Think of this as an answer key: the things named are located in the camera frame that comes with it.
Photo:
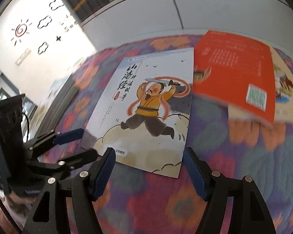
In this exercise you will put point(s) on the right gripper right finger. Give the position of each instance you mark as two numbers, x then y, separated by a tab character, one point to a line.
250	213

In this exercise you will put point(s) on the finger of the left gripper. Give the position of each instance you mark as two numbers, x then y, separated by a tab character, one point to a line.
68	163
68	136

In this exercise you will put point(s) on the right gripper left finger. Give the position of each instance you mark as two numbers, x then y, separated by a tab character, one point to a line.
49	213

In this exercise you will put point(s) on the white swordsman cover book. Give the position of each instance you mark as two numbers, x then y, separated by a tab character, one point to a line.
143	113

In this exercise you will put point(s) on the beige world history book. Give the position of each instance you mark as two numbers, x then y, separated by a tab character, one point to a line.
280	90

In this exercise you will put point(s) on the red Pinocchio book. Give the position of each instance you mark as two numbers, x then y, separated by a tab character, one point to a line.
236	71

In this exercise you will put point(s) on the rabbit slope picture book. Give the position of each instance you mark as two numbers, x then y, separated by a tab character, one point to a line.
53	106

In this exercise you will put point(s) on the floral quilted mat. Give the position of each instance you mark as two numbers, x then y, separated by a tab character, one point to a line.
136	201

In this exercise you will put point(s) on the white bookshelf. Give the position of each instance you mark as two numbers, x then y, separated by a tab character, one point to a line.
123	21

